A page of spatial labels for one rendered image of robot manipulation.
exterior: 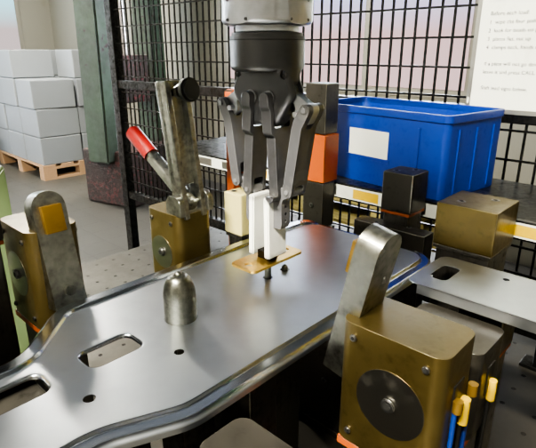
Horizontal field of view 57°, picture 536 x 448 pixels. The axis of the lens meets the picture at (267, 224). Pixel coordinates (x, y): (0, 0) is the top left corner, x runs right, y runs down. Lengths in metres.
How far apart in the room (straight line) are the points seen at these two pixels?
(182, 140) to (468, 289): 0.38
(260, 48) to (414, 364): 0.31
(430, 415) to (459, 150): 0.50
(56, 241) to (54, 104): 4.94
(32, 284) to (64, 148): 5.00
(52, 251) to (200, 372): 0.23
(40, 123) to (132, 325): 5.00
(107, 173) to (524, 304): 4.02
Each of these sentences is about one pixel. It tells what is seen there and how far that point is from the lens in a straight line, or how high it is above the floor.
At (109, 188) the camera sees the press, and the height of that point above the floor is 0.15.
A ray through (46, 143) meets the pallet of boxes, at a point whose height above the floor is 0.37.
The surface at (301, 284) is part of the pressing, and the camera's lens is 0.56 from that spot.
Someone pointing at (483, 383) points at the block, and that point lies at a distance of 0.55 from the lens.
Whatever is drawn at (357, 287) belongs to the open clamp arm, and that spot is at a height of 1.07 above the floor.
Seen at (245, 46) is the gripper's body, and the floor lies 1.25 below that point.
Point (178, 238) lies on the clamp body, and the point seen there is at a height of 1.02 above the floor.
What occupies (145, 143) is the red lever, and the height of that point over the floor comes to 1.13.
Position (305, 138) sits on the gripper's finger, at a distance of 0.49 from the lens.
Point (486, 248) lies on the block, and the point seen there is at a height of 1.01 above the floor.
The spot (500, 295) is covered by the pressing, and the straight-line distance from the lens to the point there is 0.59.
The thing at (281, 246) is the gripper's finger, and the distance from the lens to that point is 0.56.
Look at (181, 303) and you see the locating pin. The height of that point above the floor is 1.02.
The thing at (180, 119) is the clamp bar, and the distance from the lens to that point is 0.65.
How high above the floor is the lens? 1.25
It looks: 19 degrees down
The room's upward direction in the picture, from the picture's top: straight up
